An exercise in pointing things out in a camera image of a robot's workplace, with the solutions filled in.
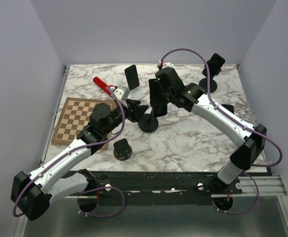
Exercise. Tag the wooden chessboard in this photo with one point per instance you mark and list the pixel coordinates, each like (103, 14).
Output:
(74, 117)

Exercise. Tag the aluminium strip table left edge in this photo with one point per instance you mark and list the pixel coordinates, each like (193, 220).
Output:
(55, 112)

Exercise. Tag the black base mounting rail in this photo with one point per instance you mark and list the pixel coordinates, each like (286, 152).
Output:
(157, 188)

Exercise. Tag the red handle silver microphone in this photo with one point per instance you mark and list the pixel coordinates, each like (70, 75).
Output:
(108, 89)

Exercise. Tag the black round base clamp stand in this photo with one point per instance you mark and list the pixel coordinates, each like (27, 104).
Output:
(148, 123)

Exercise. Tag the silver folding phone stand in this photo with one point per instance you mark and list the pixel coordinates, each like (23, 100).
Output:
(137, 93)

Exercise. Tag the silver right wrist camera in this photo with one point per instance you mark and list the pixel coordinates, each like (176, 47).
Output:
(168, 64)

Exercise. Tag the purple phone with dark screen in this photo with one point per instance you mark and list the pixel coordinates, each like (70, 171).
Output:
(230, 108)

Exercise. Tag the black clamp stand far right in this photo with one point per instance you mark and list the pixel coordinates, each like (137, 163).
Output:
(203, 82)

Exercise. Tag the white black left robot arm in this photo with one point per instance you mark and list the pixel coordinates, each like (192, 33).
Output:
(31, 192)

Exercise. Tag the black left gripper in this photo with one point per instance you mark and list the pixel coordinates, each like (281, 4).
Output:
(138, 110)

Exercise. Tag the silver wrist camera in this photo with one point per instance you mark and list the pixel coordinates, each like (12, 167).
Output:
(122, 93)
(168, 64)

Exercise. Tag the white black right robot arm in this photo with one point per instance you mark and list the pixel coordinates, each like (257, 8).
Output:
(245, 136)

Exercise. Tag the aluminium extrusion rail right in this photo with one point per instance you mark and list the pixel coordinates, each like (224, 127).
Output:
(268, 186)

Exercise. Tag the small black stand brown base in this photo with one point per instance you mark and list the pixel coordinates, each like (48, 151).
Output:
(122, 150)

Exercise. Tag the black phone on silver stand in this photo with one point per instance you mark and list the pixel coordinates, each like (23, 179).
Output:
(132, 77)

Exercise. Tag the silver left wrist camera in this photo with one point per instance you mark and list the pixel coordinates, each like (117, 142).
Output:
(122, 93)

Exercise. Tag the blue phone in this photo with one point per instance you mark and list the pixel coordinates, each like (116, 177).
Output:
(160, 108)

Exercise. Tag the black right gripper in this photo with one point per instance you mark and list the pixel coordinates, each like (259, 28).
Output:
(153, 87)

